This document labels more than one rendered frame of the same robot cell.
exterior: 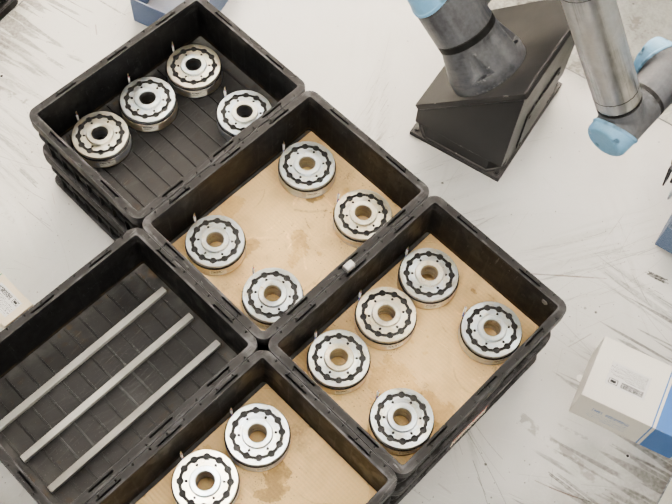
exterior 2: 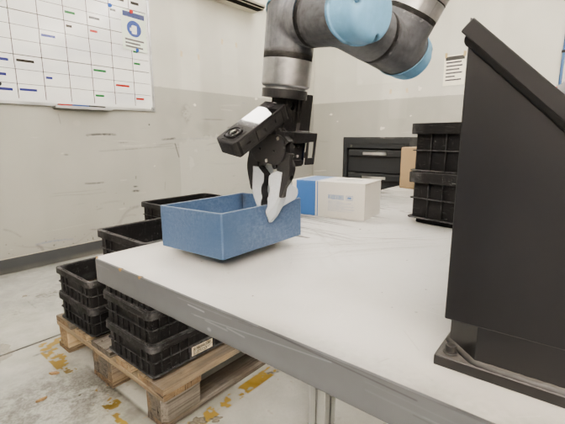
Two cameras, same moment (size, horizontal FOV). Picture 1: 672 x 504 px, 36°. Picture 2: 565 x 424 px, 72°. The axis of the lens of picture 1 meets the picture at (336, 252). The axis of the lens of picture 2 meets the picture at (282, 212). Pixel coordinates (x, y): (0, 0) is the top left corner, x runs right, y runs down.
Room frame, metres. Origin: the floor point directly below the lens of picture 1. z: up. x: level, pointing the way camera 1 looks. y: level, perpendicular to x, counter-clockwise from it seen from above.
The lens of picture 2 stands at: (1.65, -0.51, 0.90)
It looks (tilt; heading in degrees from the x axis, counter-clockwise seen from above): 11 degrees down; 190
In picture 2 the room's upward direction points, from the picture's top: straight up
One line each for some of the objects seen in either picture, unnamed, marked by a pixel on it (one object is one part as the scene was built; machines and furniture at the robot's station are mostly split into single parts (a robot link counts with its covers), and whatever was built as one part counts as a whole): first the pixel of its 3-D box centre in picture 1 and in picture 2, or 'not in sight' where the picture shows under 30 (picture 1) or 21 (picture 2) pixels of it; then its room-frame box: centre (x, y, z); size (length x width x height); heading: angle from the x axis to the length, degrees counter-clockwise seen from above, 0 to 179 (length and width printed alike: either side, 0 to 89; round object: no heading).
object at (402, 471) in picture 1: (419, 328); (514, 129); (0.65, -0.14, 0.92); 0.40 x 0.30 x 0.02; 140
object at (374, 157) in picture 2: not in sight; (391, 203); (-1.09, -0.23, 0.45); 0.60 x 0.45 x 0.90; 151
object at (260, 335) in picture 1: (287, 210); not in sight; (0.84, 0.09, 0.92); 0.40 x 0.30 x 0.02; 140
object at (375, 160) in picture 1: (287, 224); not in sight; (0.84, 0.09, 0.87); 0.40 x 0.30 x 0.11; 140
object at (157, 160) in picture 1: (172, 120); not in sight; (1.04, 0.32, 0.87); 0.40 x 0.30 x 0.11; 140
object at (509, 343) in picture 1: (491, 329); not in sight; (0.69, -0.27, 0.86); 0.10 x 0.10 x 0.01
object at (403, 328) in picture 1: (386, 314); not in sight; (0.70, -0.09, 0.86); 0.10 x 0.10 x 0.01
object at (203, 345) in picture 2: not in sight; (175, 285); (0.42, -1.13, 0.37); 0.40 x 0.30 x 0.45; 151
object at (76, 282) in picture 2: not in sight; (120, 287); (0.22, -1.48, 0.26); 0.40 x 0.30 x 0.23; 151
